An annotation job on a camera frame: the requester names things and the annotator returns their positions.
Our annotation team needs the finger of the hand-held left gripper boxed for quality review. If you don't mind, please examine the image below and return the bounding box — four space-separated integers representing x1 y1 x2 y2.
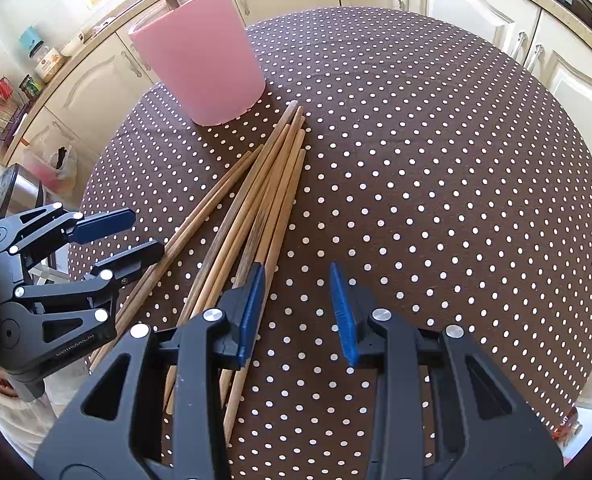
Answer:
12 240 165 328
0 202 136 261

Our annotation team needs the pink cup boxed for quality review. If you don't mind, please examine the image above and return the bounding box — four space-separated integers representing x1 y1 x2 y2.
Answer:
128 0 267 127

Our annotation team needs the light blue bottle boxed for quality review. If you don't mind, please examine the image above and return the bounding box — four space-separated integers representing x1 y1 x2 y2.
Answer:
18 26 45 57

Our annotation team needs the brown polka dot tablecloth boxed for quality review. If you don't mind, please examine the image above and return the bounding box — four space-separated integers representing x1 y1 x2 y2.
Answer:
67 6 592 480

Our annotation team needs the silver metal appliance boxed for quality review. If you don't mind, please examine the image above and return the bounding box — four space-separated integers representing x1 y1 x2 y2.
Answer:
0 167 44 221

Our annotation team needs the glass jar yellow label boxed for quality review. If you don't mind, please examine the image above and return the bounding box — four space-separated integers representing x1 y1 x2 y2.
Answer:
32 46 65 82

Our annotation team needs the small white bowl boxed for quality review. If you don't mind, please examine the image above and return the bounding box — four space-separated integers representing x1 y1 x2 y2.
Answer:
60 30 87 56

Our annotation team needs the bunch of wooden chopsticks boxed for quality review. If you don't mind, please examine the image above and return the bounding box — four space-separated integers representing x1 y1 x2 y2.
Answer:
88 100 307 443

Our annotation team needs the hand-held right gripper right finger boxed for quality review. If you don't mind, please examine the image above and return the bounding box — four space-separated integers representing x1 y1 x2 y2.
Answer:
329 261 564 480

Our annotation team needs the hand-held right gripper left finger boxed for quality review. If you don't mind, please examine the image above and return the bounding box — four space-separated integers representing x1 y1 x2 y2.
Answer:
33 263 267 480

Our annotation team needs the clear plastic bag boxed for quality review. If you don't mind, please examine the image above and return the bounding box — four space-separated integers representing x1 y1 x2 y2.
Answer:
26 137 79 196

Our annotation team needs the small dark jar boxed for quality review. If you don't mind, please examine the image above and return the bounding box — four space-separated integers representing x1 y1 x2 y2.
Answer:
20 74 45 97

